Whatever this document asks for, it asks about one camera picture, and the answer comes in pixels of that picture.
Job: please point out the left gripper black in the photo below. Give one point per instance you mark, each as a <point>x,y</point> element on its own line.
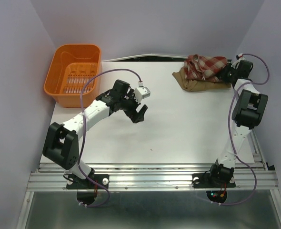
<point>135,116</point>

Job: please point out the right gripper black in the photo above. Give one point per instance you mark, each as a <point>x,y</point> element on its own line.
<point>221,74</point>

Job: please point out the white patterned garment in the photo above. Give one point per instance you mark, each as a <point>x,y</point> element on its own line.
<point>204,68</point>

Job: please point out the khaki brown skirt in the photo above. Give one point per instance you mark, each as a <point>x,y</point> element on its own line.
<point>197,86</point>

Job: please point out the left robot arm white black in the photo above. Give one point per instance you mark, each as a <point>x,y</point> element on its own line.
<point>62,141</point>

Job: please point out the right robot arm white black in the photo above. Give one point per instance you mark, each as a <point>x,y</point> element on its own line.
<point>219,171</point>

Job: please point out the orange plastic basket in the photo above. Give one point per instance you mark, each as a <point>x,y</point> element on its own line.
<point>72,66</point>

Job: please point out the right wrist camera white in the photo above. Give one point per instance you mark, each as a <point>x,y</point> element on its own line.
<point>239,58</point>

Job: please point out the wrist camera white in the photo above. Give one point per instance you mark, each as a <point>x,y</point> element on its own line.
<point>239,58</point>
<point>141,93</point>

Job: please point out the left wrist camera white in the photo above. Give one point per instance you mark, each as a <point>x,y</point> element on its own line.
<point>141,93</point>

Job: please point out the aluminium right side rail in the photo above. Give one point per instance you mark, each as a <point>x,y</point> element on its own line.
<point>256,148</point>

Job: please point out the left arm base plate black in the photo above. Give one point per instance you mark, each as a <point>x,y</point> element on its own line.
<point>75,183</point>

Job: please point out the aluminium front rail frame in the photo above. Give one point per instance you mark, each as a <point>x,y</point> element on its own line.
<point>151,177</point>

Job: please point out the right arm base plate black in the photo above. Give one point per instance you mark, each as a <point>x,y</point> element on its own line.
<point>203,180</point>

